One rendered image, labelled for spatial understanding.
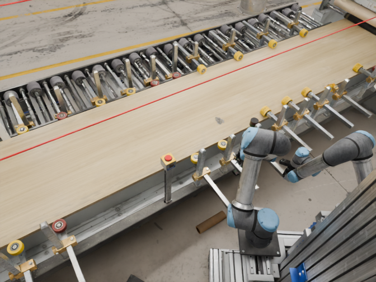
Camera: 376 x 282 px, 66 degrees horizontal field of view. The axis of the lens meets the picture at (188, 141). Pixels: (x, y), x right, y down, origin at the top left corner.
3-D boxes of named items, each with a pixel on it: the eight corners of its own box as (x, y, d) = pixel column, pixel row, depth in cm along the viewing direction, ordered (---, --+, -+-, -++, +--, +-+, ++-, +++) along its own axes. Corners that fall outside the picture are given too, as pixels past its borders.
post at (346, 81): (326, 118, 283) (350, 79, 246) (324, 120, 282) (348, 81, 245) (323, 116, 285) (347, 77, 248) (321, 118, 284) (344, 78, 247)
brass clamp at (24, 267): (37, 269, 171) (34, 266, 167) (13, 282, 166) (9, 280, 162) (34, 260, 174) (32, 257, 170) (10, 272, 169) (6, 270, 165)
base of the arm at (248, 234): (273, 249, 160) (278, 242, 152) (246, 247, 160) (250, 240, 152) (269, 222, 170) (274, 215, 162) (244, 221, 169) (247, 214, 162)
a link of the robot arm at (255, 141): (253, 236, 148) (278, 132, 136) (224, 230, 149) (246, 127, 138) (250, 225, 160) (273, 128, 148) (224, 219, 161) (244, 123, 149)
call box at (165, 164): (175, 167, 178) (176, 160, 172) (165, 172, 175) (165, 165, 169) (170, 159, 181) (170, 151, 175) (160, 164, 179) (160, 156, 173)
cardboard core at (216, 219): (226, 215, 274) (201, 231, 263) (225, 219, 280) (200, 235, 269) (221, 208, 278) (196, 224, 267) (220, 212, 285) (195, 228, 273)
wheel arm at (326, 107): (352, 127, 239) (354, 124, 236) (349, 128, 237) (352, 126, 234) (306, 92, 264) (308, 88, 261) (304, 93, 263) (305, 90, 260)
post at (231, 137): (225, 174, 235) (236, 136, 198) (221, 175, 234) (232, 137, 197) (222, 170, 237) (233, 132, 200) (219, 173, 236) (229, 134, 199)
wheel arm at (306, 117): (332, 139, 229) (334, 136, 226) (329, 141, 228) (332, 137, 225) (287, 100, 255) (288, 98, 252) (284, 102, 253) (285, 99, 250)
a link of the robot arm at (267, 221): (273, 240, 153) (281, 230, 142) (248, 235, 154) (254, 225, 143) (274, 220, 160) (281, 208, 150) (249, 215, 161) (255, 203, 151)
